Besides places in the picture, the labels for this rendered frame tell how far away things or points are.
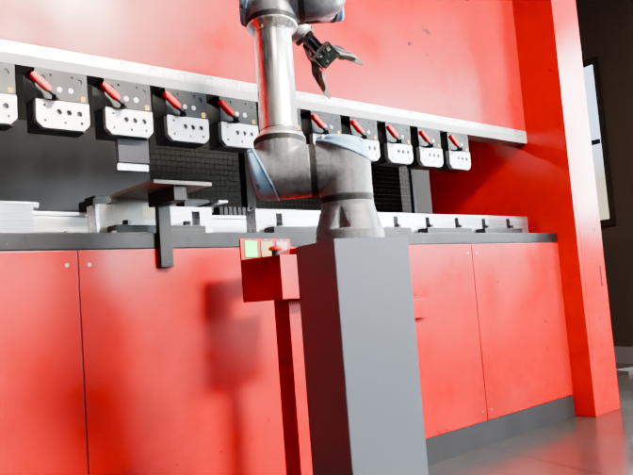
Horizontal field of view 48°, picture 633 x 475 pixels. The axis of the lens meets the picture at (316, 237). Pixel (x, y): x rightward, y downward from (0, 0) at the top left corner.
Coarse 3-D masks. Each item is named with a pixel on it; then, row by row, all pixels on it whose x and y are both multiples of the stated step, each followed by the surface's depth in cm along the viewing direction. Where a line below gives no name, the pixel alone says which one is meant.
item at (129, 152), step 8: (120, 144) 210; (128, 144) 212; (136, 144) 213; (144, 144) 215; (120, 152) 210; (128, 152) 211; (136, 152) 213; (144, 152) 215; (120, 160) 209; (128, 160) 211; (136, 160) 213; (144, 160) 215; (120, 168) 210; (128, 168) 212; (136, 168) 214; (144, 168) 215
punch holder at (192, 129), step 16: (160, 96) 221; (176, 96) 221; (192, 96) 225; (160, 112) 221; (176, 112) 220; (192, 112) 224; (160, 128) 221; (176, 128) 219; (192, 128) 225; (160, 144) 223; (176, 144) 225; (192, 144) 227
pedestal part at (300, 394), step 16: (288, 304) 196; (288, 320) 196; (288, 336) 196; (288, 352) 196; (288, 368) 196; (304, 368) 198; (288, 384) 196; (304, 384) 197; (288, 400) 195; (304, 400) 196; (288, 416) 195; (304, 416) 195; (288, 432) 195; (304, 432) 195; (288, 448) 195; (304, 448) 194; (288, 464) 195; (304, 464) 193
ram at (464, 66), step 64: (0, 0) 188; (64, 0) 200; (128, 0) 214; (192, 0) 229; (384, 0) 294; (448, 0) 324; (64, 64) 198; (192, 64) 227; (384, 64) 289; (448, 64) 319; (512, 64) 355; (448, 128) 313; (512, 128) 348
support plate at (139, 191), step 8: (144, 184) 189; (152, 184) 187; (160, 184) 188; (168, 184) 189; (176, 184) 190; (184, 184) 192; (192, 184) 193; (200, 184) 195; (208, 184) 197; (120, 192) 200; (128, 192) 198; (136, 192) 199; (144, 192) 200
